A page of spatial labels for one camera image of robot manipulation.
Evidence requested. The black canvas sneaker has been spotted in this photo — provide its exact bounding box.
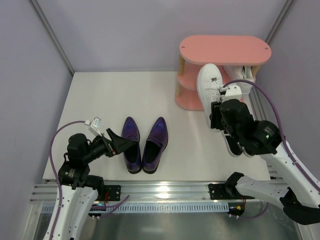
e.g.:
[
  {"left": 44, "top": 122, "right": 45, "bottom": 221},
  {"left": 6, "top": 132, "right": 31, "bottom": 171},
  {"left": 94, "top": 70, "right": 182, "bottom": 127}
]
[
  {"left": 223, "top": 131, "right": 244, "bottom": 157},
  {"left": 243, "top": 148, "right": 256, "bottom": 158}
]

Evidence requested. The white sneaker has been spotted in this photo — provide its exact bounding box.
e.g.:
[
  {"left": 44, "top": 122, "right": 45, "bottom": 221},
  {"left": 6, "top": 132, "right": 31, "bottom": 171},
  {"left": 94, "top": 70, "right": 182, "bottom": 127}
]
[
  {"left": 223, "top": 65, "right": 256, "bottom": 96},
  {"left": 196, "top": 63, "right": 223, "bottom": 128}
]

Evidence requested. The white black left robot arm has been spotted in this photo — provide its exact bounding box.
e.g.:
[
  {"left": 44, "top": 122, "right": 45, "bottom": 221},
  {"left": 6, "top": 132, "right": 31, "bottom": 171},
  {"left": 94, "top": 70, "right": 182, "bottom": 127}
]
[{"left": 44, "top": 128, "right": 135, "bottom": 240}]

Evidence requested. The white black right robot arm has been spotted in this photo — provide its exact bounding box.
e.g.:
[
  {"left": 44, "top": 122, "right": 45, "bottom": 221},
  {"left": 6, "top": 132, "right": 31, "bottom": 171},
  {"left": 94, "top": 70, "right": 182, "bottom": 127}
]
[{"left": 209, "top": 99, "right": 320, "bottom": 225}]

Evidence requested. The purple loafer left shoe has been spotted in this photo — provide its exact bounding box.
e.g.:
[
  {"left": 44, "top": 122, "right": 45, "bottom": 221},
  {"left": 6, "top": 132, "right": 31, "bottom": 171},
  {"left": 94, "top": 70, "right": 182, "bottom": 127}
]
[{"left": 121, "top": 116, "right": 142, "bottom": 174}]

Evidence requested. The purple loafer shoe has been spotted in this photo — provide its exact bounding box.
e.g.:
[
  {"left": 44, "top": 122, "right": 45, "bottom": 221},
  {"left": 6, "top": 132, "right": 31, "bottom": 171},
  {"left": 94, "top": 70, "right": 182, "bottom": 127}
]
[
  {"left": 142, "top": 116, "right": 169, "bottom": 174},
  {"left": 121, "top": 116, "right": 142, "bottom": 174}
]

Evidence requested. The purple loafer right shoe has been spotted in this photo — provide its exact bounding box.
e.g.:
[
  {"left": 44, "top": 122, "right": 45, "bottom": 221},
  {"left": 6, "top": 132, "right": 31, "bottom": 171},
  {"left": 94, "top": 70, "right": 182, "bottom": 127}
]
[{"left": 142, "top": 116, "right": 169, "bottom": 174}]

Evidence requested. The pink shoe shelf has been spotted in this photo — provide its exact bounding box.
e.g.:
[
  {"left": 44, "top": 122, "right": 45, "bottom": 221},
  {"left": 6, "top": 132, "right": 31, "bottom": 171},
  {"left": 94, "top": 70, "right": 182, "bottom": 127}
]
[{"left": 175, "top": 35, "right": 272, "bottom": 111}]

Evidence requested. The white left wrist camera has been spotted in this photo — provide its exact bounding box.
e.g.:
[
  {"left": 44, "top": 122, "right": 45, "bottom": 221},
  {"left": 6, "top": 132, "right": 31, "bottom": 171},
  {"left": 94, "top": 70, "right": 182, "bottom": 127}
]
[{"left": 84, "top": 116, "right": 103, "bottom": 136}]

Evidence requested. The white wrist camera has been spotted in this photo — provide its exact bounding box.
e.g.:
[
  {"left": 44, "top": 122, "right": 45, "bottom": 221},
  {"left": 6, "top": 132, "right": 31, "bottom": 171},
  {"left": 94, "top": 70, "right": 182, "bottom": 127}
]
[
  {"left": 84, "top": 116, "right": 103, "bottom": 136},
  {"left": 219, "top": 84, "right": 242, "bottom": 103}
]

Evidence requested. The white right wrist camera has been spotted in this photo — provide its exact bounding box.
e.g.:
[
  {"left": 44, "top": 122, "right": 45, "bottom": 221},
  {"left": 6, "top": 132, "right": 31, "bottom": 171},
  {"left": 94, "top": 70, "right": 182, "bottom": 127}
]
[{"left": 219, "top": 84, "right": 242, "bottom": 103}]

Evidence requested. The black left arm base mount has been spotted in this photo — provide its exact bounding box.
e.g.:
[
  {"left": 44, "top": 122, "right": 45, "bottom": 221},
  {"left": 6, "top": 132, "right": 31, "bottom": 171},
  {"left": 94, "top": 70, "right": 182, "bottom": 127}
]
[{"left": 97, "top": 185, "right": 121, "bottom": 202}]

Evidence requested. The white slotted cable duct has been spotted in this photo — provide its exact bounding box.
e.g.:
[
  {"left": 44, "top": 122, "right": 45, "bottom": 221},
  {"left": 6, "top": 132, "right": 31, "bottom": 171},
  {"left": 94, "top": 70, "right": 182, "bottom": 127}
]
[{"left": 41, "top": 202, "right": 230, "bottom": 214}]

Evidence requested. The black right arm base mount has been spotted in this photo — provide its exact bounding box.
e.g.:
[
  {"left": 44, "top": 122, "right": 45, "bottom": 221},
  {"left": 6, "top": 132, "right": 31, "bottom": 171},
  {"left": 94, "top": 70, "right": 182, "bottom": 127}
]
[{"left": 208, "top": 183, "right": 241, "bottom": 200}]

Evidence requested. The aluminium rail frame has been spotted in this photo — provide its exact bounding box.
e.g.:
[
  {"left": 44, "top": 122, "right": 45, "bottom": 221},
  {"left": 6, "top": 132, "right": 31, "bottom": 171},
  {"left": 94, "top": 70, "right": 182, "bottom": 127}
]
[{"left": 29, "top": 179, "right": 303, "bottom": 206}]

